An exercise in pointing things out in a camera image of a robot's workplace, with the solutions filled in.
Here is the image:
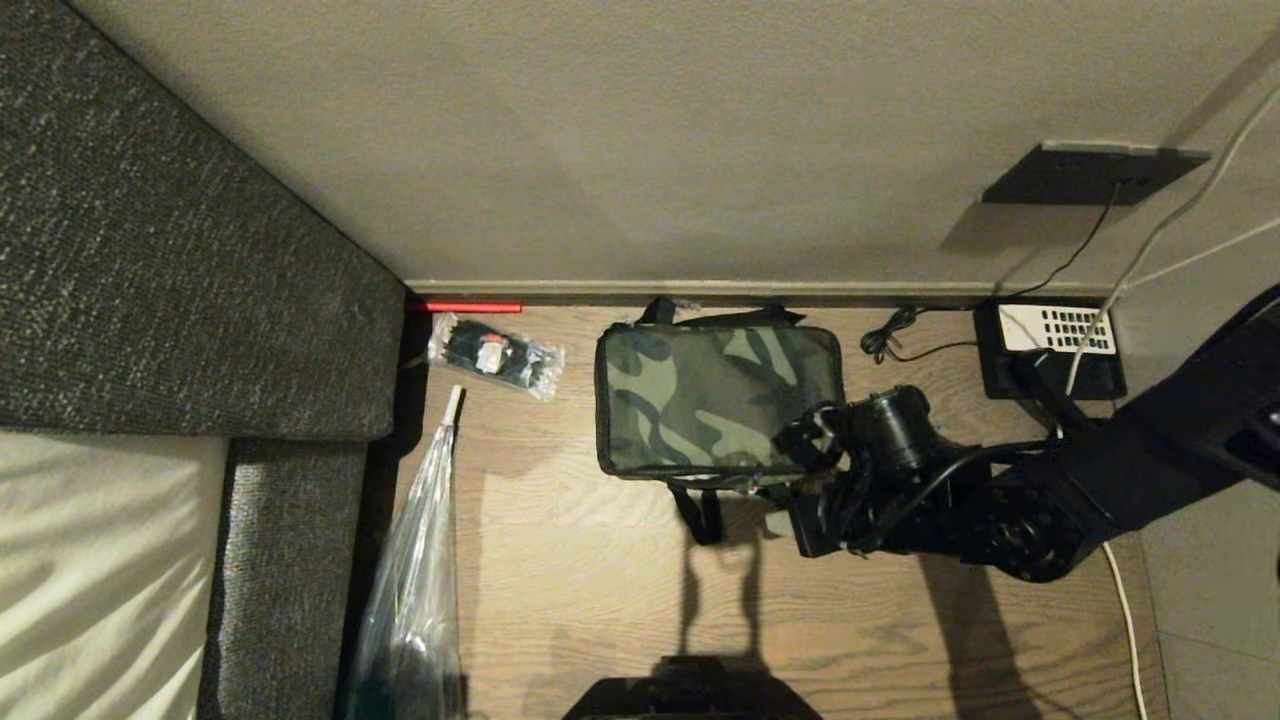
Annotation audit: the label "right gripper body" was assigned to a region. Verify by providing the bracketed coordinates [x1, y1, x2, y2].
[800, 386, 949, 491]

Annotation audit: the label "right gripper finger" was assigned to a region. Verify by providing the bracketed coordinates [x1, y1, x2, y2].
[772, 405, 837, 473]

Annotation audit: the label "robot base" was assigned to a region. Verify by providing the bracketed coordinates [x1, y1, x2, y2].
[560, 654, 827, 720]

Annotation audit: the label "camouflage bag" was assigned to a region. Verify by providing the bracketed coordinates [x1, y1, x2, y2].
[594, 297, 847, 547]

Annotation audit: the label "large clear plastic bag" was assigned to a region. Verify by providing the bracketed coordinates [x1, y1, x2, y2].
[345, 384, 469, 720]

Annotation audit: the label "black box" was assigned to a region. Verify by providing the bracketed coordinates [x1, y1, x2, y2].
[974, 300, 1128, 402]

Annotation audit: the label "white power strip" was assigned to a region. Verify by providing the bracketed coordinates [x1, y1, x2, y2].
[998, 304, 1118, 355]

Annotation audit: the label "clear plastic packet black items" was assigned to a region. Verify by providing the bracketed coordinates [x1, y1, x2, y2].
[428, 312, 566, 403]

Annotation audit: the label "grey fabric sofa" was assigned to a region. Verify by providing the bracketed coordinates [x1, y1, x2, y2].
[0, 0, 409, 720]

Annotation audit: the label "white bed sheet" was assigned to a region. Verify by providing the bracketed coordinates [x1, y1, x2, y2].
[0, 428, 233, 720]

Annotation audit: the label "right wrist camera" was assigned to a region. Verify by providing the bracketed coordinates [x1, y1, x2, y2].
[788, 480, 857, 561]

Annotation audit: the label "thin black cable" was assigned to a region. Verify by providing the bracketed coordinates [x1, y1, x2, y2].
[860, 182, 1121, 365]

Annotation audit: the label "white cable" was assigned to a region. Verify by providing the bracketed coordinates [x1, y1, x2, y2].
[1122, 216, 1280, 291]
[1064, 88, 1280, 397]
[1100, 542, 1149, 720]

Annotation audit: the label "black wall outlet plate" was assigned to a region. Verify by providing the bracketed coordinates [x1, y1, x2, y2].
[980, 141, 1213, 208]

